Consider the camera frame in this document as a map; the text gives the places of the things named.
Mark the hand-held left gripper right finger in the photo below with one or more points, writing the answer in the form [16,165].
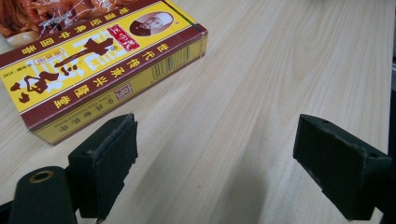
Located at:
[339,168]

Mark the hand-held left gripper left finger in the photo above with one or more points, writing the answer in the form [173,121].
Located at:
[106,161]

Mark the yellow and maroon seasoning box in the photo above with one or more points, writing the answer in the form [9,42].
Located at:
[81,65]

